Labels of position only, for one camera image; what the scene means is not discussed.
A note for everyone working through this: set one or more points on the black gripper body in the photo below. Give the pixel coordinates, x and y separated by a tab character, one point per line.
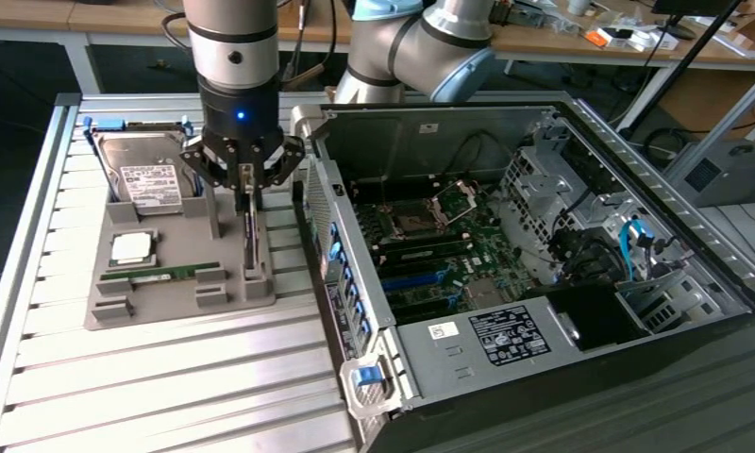
238	122

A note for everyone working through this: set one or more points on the graphics card with metal bracket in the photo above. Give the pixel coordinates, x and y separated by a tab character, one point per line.
250	236

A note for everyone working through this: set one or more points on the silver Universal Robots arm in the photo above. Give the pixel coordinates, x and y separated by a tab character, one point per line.
235	56

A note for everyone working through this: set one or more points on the hard disk drive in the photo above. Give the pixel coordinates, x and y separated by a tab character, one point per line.
109	126

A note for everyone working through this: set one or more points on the grey parts rack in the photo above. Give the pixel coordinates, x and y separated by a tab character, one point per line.
178	245

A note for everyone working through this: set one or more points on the silver CPU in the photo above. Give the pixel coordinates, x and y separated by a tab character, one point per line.
131	248

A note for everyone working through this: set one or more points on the green RAM stick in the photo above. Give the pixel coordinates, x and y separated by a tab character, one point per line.
169	272

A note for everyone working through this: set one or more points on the CPU socket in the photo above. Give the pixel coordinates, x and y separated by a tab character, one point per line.
412	219

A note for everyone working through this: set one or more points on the metal socket cover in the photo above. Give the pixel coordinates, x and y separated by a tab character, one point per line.
456	200

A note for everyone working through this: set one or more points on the blue expansion slot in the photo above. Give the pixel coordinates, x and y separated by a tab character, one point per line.
414	279

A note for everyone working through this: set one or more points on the wooden desk grey legs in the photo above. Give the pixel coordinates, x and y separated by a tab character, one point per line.
560	45
37	14

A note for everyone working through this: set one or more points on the green motherboard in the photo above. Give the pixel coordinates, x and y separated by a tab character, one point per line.
496	255

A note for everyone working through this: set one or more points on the perforated metal drive cage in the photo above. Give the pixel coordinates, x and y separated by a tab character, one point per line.
537	189

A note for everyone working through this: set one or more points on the silver chipset heat sink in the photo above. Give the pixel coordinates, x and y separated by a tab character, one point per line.
485	292

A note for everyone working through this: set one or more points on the blue case latch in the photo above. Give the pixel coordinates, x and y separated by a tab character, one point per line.
365	377

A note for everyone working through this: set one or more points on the grey metal desk device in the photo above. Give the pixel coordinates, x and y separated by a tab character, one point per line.
528	14

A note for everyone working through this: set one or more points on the grey power supply unit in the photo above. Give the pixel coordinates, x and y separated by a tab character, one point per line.
452	363

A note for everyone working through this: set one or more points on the black case fan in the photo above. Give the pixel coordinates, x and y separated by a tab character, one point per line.
584	255

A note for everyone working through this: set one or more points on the small orange box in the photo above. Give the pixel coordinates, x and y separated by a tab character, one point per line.
597	38

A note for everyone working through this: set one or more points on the white mug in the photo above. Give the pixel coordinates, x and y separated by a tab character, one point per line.
579	5

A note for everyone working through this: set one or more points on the black stand pole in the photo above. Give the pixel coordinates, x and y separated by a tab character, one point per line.
653	94

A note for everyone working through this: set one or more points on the small white box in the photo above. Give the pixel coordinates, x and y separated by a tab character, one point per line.
651	40

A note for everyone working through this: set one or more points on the open black PC case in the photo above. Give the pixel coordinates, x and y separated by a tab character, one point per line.
540	415

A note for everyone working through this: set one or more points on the metal disk bay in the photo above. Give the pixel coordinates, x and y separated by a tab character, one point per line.
672	302

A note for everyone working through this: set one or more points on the black monitor with stand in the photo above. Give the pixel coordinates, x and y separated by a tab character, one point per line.
681	29

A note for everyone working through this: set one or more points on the grey computer tower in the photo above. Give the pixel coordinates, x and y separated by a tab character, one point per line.
729	174

